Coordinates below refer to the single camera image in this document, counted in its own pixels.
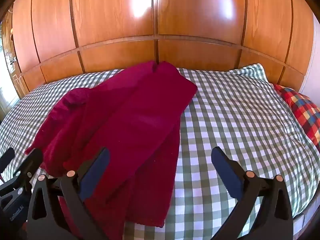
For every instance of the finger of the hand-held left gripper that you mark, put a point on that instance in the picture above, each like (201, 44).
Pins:
(7, 156)
(31, 163)

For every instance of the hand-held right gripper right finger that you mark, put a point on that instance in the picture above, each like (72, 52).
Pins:
(226, 173)

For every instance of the dark red knitted garment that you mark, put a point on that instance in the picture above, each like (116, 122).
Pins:
(130, 120)

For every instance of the multicoloured plaid pillow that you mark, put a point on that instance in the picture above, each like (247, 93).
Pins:
(303, 110)

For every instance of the wooden glazed door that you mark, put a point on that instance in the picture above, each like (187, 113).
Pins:
(11, 67)

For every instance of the wooden panelled wardrobe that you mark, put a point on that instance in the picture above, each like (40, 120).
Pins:
(160, 22)

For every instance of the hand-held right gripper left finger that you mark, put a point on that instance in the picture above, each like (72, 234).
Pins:
(96, 172)

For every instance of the green white checkered bed sheet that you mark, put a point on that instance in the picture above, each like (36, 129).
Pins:
(237, 120)

